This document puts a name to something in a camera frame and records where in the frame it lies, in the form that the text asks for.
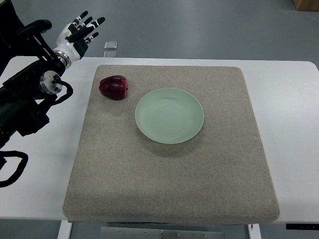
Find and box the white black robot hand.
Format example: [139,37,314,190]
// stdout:
[53,10,105,66]

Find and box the red apple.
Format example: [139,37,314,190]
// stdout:
[99,75,129,101]

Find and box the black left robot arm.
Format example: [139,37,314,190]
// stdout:
[0,0,73,146]

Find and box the light green plate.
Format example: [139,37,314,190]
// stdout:
[135,88,204,144]

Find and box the brown cardboard box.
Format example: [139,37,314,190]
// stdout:
[293,0,319,12]

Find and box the black table control panel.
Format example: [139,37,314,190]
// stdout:
[286,224,319,231]

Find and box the black braided cable loop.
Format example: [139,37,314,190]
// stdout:
[0,149,29,188]

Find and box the metal table base plate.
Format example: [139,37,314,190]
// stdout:
[99,227,225,239]

